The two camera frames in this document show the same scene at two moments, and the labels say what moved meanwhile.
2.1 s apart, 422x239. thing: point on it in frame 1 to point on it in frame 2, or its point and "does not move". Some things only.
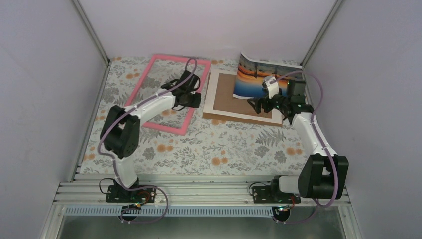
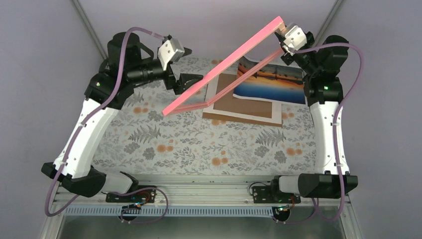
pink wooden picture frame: [203, 77] to [276, 21]
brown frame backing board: [221, 104] does not move
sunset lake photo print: [252, 72] does not move
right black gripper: [258, 107] to [285, 59]
